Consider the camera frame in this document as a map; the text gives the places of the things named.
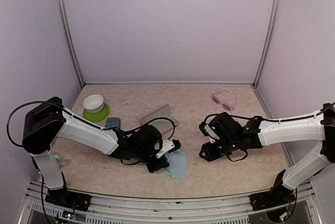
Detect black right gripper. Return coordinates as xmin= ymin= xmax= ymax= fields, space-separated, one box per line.
xmin=199 ymin=136 xmax=239 ymax=162

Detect light blue cloth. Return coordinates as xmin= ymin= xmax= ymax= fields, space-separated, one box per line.
xmin=162 ymin=150 xmax=187 ymax=180

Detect pink glasses case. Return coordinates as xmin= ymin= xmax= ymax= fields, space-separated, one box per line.
xmin=139 ymin=103 xmax=179 ymax=138

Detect grey-blue glasses case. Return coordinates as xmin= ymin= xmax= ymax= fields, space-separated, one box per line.
xmin=105 ymin=117 xmax=121 ymax=128

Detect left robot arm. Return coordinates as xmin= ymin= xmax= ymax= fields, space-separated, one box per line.
xmin=22 ymin=97 xmax=176 ymax=206

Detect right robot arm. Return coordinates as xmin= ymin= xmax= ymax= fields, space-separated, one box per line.
xmin=199 ymin=103 xmax=334 ymax=205

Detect purple lens pink sunglasses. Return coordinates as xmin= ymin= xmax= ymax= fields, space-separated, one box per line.
xmin=211 ymin=90 xmax=238 ymax=112

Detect green plate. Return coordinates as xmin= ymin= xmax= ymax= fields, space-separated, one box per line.
xmin=83 ymin=103 xmax=109 ymax=122

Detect white bowl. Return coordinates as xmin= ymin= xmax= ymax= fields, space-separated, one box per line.
xmin=82 ymin=94 xmax=105 ymax=114

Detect light blue mug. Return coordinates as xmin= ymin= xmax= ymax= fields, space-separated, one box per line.
xmin=54 ymin=154 xmax=62 ymax=168

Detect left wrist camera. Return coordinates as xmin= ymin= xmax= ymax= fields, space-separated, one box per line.
xmin=155 ymin=139 xmax=181 ymax=159

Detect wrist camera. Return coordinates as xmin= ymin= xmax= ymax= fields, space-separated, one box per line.
xmin=199 ymin=122 xmax=219 ymax=143
xmin=155 ymin=139 xmax=181 ymax=159

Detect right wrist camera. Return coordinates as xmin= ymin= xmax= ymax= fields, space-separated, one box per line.
xmin=199 ymin=122 xmax=219 ymax=143

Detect front aluminium rail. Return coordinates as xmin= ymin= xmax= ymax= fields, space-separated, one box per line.
xmin=25 ymin=181 xmax=319 ymax=224

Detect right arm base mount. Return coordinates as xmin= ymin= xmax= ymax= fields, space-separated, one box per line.
xmin=249 ymin=170 xmax=296 ymax=211

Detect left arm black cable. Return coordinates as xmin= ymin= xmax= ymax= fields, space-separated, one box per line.
xmin=6 ymin=100 xmax=176 ymax=151

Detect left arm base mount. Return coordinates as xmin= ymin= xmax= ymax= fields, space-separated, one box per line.
xmin=45 ymin=176 xmax=92 ymax=212

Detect right aluminium corner post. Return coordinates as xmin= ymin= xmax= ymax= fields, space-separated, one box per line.
xmin=253 ymin=0 xmax=280 ymax=89

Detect aluminium corner post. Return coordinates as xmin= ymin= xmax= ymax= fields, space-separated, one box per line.
xmin=253 ymin=0 xmax=280 ymax=89
xmin=57 ymin=0 xmax=86 ymax=89

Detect left aluminium corner post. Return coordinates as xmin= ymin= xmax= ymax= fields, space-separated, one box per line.
xmin=57 ymin=0 xmax=86 ymax=89

